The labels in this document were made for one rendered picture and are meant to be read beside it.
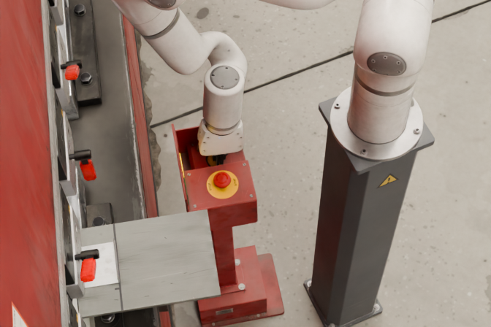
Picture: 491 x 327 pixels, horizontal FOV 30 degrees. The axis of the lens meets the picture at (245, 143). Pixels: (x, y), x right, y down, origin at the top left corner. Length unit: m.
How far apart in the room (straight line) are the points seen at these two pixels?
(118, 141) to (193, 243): 0.38
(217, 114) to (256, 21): 1.41
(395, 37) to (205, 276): 0.58
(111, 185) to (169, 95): 1.19
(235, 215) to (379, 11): 0.74
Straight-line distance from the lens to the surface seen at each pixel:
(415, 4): 1.55
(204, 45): 1.83
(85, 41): 2.17
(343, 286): 2.46
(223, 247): 2.42
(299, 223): 2.89
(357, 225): 2.12
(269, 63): 3.20
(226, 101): 1.88
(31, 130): 1.37
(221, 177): 2.04
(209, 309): 2.66
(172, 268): 1.75
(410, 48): 1.52
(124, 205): 1.96
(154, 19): 1.72
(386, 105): 1.74
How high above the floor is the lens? 2.61
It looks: 59 degrees down
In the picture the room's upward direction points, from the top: 3 degrees counter-clockwise
